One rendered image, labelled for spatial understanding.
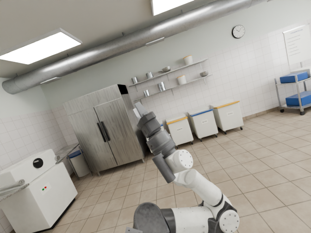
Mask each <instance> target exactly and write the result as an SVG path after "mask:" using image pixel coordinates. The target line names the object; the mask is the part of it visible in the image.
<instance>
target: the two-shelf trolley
mask: <svg viewBox="0 0 311 233"><path fill-rule="evenodd" d="M300 65H301V68H302V67H303V64H302V62H300ZM310 79H311V77H308V78H307V79H304V80H300V81H298V78H297V75H296V76H295V80H296V82H289V83H278V84H277V82H276V78H274V81H275V87H276V92H277V97H278V102H279V107H280V112H281V113H283V112H284V109H283V108H290V109H300V111H301V112H300V114H301V115H304V114H305V112H304V108H307V107H310V106H311V103H310V104H306V105H304V106H302V104H301V98H300V92H299V84H298V83H301V82H303V84H304V90H305V91H306V85H305V81H307V80H310ZM289 84H296V86H297V92H298V98H299V106H295V105H286V104H285V105H282V106H281V104H280V98H279V92H278V87H277V85H289Z"/></svg>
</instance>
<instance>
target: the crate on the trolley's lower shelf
mask: <svg viewBox="0 0 311 233"><path fill-rule="evenodd" d="M300 98H301V104H302V106H304V105H306V104H310V103H311V91H304V92H301V93H300ZM286 104H287V105H295V106H299V98H298V94H295V95H292V96H290V97H287V98H286Z"/></svg>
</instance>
